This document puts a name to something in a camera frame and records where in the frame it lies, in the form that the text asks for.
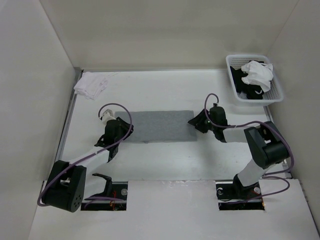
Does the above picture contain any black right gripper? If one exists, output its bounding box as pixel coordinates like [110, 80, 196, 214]
[188, 109, 217, 134]

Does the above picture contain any grey tank top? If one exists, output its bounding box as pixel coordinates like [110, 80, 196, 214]
[125, 110, 198, 144]

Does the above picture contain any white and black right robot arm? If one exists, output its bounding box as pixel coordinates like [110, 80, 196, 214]
[188, 104, 289, 198]

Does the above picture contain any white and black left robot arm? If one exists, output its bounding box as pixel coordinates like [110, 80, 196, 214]
[37, 117, 134, 213]

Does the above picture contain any folded white tank top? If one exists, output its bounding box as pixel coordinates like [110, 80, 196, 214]
[73, 72, 117, 101]

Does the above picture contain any crumpled white tank top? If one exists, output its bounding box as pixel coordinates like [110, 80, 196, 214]
[241, 60, 274, 93]

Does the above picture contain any black garment in basket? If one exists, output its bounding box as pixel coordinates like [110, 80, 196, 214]
[229, 60, 264, 100]

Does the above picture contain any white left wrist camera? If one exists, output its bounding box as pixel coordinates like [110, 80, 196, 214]
[99, 109, 116, 125]

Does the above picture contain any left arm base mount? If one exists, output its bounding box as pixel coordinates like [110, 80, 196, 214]
[80, 173, 129, 212]

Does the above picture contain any metal table edge rail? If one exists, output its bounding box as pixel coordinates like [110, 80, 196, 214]
[50, 67, 84, 170]

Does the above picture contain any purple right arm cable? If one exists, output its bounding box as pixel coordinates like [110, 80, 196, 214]
[204, 93, 294, 205]

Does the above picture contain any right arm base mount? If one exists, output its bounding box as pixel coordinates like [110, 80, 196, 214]
[215, 181, 265, 211]

